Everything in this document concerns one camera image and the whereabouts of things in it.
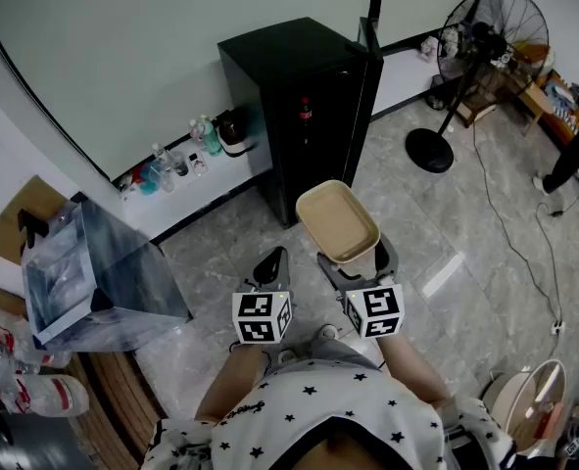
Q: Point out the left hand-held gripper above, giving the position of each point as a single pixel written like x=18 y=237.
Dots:
x=262 y=317

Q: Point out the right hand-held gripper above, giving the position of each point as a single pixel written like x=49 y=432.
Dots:
x=377 y=309

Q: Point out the beige rectangular tray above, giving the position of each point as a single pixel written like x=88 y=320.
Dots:
x=335 y=220

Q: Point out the black mini fridge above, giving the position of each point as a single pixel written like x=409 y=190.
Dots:
x=299 y=61

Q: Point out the person's right forearm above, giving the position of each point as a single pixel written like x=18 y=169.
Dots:
x=409 y=365

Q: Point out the person's left forearm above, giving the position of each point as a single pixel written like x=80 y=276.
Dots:
x=230 y=385

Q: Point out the person's white shoe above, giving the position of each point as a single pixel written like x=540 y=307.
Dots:
x=328 y=331
x=287 y=356

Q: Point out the person's grey shorts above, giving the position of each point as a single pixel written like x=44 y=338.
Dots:
x=328 y=349

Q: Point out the black standing floor fan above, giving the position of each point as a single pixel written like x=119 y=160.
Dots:
x=428 y=150

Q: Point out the person's white star print shirt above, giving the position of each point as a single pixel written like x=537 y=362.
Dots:
x=328 y=399

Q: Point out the clear plastic cup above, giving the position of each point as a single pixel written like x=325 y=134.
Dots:
x=167 y=181

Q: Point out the cup with dark drink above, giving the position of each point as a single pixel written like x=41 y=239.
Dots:
x=180 y=165

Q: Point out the black kettle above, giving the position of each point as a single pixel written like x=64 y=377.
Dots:
x=234 y=132

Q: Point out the green plastic bottle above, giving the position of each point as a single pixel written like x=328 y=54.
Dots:
x=211 y=137

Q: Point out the clear plastic storage bin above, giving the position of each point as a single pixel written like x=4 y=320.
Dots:
x=122 y=282

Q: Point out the blue plastic cup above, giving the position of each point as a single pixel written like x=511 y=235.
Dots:
x=149 y=181

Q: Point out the tall clear plastic bottle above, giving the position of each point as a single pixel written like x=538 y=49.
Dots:
x=161 y=157

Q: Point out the bottle with pink lid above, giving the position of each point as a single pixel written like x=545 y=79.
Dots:
x=196 y=130

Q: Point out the cola bottle with red cap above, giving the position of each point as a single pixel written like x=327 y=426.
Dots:
x=305 y=110

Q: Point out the red and white packet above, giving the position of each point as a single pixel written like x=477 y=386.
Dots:
x=128 y=179

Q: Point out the brown wooden board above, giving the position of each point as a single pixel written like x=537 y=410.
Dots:
x=117 y=399

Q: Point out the small wooden stool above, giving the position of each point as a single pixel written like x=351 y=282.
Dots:
x=477 y=98

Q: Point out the white power strip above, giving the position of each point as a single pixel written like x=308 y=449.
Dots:
x=558 y=327

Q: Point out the white round fan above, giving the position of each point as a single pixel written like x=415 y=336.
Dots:
x=524 y=399

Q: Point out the pink plush toy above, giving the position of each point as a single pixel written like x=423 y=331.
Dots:
x=430 y=48

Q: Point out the wooden table with clutter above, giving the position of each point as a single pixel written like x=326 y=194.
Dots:
x=558 y=110

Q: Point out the clear bottle with red label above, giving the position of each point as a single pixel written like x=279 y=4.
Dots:
x=19 y=355
x=49 y=395

